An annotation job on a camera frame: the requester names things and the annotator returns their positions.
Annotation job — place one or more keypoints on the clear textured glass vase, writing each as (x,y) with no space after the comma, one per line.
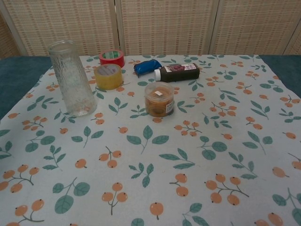
(73,80)

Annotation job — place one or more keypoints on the clear jar of rubber bands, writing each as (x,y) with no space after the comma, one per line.
(159,100)

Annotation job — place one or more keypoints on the blue crumpled object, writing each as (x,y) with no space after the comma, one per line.
(145,67)

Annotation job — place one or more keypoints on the fruit and leaf print tablecloth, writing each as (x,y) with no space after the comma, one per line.
(178,150)

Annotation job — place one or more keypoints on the dark juice bottle white cap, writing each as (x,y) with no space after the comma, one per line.
(181,72)

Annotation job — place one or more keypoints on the yellow tape roll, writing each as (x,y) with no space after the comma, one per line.
(109,78)

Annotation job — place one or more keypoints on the red tape roll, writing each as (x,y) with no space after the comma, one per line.
(115,60)

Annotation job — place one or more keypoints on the woven rattan folding screen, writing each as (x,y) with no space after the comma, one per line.
(164,26)

